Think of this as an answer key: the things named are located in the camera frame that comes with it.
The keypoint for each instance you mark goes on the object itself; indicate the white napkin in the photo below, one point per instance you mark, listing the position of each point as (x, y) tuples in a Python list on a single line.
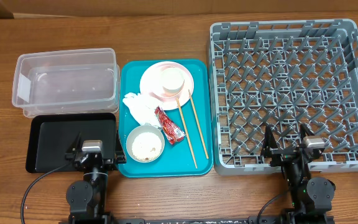
[(142, 108)]

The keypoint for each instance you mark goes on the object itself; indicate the red snack wrapper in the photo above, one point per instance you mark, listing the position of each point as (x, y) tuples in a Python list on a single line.
[(172, 132)]

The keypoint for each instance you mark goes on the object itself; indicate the pink plate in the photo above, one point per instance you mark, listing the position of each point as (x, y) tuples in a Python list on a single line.
[(150, 84)]

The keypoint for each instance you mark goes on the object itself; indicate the wooden chopstick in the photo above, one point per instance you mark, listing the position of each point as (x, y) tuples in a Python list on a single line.
[(186, 132), (198, 125)]

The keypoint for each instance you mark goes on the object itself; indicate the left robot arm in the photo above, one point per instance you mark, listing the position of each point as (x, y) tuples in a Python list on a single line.
[(87, 197)]

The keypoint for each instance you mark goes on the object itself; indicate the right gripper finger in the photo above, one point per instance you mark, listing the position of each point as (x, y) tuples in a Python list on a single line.
[(305, 131), (269, 140)]

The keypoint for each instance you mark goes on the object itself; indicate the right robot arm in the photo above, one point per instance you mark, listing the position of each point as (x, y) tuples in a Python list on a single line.
[(311, 196)]

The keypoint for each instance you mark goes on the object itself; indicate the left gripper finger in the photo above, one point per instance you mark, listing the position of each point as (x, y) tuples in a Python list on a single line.
[(118, 147), (75, 144)]

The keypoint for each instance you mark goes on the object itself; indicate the white rice pile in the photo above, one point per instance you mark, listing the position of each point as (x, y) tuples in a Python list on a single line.
[(146, 147)]

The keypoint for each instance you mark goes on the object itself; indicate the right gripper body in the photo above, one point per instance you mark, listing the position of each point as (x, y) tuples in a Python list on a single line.
[(282, 154)]

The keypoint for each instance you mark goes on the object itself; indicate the white cup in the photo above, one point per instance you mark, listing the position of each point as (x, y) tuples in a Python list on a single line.
[(172, 80)]

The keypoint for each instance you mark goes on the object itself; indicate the clear plastic bin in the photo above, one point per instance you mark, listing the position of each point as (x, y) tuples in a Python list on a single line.
[(67, 81)]

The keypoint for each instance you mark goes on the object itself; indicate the grey bowl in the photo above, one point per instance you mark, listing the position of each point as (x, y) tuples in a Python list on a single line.
[(137, 131)]

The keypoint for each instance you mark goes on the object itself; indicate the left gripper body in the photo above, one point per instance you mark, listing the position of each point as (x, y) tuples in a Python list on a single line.
[(110, 165)]

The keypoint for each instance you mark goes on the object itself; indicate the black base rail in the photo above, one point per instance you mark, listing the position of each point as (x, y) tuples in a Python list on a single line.
[(249, 220)]

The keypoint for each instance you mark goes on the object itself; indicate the teal serving tray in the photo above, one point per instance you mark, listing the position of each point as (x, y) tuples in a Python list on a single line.
[(175, 160)]

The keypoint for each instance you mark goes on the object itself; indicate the black plastic tray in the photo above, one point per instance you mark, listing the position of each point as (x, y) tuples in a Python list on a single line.
[(51, 135)]

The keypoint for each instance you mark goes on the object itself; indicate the grey dishwasher rack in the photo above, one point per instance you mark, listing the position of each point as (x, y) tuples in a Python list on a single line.
[(283, 74)]

